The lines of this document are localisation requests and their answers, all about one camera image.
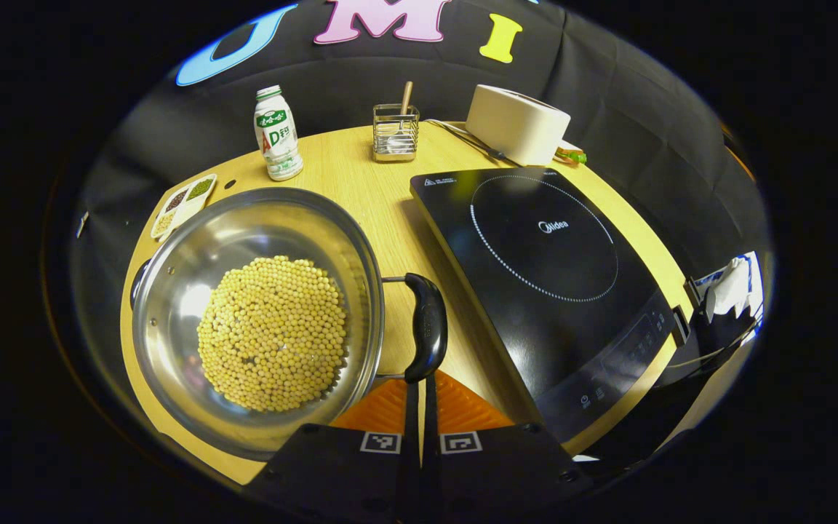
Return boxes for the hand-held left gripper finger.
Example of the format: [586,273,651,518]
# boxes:
[420,370,598,524]
[241,370,421,524]

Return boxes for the black induction cooktop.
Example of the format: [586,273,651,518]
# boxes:
[410,167,682,443]

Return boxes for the stainless steel pot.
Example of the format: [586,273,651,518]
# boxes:
[130,187,449,463]

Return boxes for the white and blue object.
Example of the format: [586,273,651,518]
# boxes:
[692,251,765,343]

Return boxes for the pile of soybeans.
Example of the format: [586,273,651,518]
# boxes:
[196,255,348,413]

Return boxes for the white toaster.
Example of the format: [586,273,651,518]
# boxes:
[466,84,572,167]

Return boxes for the clear utensil holder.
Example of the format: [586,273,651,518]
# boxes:
[372,103,420,162]

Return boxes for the white divided bean dish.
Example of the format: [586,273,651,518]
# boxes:
[151,174,218,241]

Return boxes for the white drink bottle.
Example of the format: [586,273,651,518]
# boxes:
[254,85,304,182]

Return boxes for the black backdrop cloth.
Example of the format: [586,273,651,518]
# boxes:
[66,0,773,365]

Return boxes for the black power cable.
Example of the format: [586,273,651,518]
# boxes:
[426,119,511,162]

